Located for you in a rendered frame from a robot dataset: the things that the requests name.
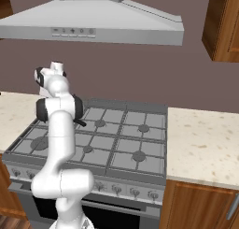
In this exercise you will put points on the brown wall cupboard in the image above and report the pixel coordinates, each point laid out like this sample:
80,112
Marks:
4,3
222,24

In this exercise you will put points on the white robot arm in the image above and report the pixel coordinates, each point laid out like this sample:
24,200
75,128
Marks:
59,136

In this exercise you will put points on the grey stove knob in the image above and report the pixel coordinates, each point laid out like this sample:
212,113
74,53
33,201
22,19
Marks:
134,192
31,174
153,195
117,189
15,172
99,186

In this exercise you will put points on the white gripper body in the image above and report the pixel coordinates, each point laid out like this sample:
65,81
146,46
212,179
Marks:
42,91

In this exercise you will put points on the black glass oven door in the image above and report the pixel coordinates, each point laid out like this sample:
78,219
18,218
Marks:
118,218

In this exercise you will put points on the grey range hood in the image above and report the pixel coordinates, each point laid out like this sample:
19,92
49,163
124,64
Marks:
99,21

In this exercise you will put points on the brown base cupboard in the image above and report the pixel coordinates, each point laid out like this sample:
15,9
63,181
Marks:
9,198

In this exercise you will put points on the brown base cupboard door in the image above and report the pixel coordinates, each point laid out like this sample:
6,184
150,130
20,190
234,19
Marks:
199,207

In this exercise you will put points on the grey gas stove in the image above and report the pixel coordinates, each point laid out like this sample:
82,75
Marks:
124,136

